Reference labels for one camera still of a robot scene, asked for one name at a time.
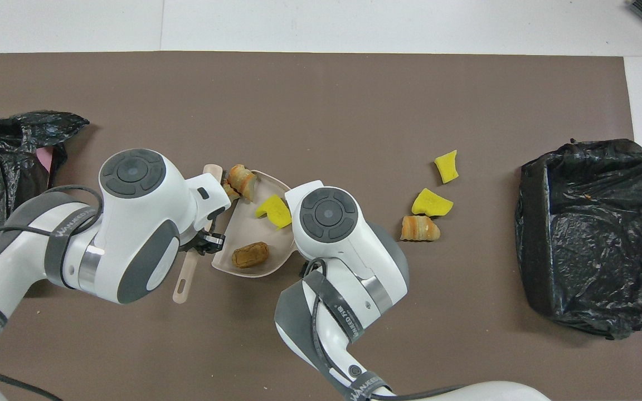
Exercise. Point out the beige hand brush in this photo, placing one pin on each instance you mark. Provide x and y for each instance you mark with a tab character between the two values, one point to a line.
183	281

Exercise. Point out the pink plastic bin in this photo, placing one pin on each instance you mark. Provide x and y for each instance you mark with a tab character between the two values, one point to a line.
45	159

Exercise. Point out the beige plastic dustpan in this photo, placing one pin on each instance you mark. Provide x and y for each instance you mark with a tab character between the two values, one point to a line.
248	228

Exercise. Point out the brown table mat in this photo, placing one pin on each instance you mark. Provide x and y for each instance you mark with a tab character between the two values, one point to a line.
354	89

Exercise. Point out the open bin with black liner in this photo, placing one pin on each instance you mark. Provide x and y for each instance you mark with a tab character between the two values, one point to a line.
594	250

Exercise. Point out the brown toy bread roll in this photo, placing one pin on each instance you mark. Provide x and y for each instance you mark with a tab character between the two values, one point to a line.
250	254

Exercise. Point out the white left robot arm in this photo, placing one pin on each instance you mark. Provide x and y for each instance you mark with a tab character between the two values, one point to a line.
142	223

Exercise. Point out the yellow sponge piece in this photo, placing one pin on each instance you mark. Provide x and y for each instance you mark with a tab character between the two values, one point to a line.
431	204
275	210
447	168

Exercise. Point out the toy croissant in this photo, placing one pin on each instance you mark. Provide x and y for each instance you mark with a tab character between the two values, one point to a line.
419	229
230	193
241	181

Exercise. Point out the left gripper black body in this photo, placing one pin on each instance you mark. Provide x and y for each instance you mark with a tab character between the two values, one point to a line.
209	243

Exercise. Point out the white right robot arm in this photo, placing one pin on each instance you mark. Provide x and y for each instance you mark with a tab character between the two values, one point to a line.
349	250

